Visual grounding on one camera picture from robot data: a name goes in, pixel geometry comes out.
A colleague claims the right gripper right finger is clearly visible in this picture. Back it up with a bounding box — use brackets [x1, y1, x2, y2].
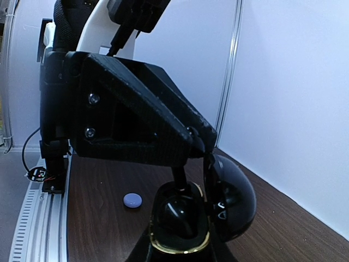
[210, 240, 238, 262]

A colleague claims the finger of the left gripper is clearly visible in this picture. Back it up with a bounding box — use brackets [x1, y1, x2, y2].
[118, 58, 217, 160]

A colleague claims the black charging case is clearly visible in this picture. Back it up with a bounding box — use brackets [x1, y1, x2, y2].
[149, 153, 257, 255]

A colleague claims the black earbud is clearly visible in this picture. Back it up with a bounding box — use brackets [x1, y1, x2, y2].
[171, 166, 188, 191]
[157, 195, 198, 239]

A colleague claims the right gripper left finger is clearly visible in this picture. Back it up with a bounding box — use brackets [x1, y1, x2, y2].
[128, 231, 152, 262]

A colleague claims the front aluminium rail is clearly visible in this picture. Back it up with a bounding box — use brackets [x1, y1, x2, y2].
[8, 156, 71, 262]

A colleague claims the purple round charging case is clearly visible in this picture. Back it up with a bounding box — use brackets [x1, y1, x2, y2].
[123, 193, 143, 209]

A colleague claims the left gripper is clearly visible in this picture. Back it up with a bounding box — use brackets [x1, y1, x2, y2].
[40, 51, 193, 167]

